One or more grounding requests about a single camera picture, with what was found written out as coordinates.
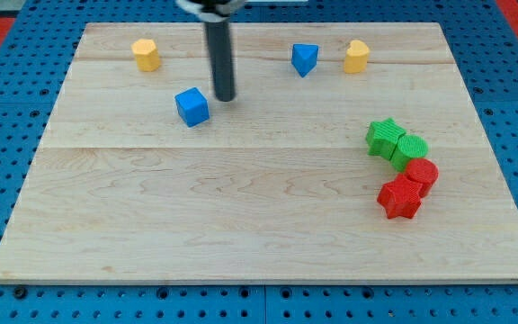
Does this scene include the blue cube block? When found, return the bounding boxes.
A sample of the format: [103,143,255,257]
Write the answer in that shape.
[174,87,210,127]

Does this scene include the blue triangle block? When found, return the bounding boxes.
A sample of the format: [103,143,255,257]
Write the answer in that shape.
[291,43,319,77]

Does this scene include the wooden board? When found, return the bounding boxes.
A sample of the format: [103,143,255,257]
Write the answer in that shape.
[0,22,518,285]

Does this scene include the green star block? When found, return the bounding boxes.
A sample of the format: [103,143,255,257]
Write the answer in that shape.
[365,118,406,160]

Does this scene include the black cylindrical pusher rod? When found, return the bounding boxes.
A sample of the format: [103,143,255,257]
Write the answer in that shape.
[203,20,236,102]

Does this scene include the yellow heart block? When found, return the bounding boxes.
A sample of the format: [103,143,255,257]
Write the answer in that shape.
[344,40,371,74]

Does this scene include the red star block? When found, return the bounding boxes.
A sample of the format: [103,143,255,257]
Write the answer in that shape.
[377,174,423,219]

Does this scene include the green cylinder block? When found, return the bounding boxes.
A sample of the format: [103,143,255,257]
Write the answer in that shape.
[390,135,429,172]

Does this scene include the yellow hexagon block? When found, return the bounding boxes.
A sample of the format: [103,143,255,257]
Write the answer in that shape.
[131,39,161,72]

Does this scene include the red cylinder block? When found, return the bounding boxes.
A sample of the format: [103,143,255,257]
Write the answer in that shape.
[404,158,439,198]

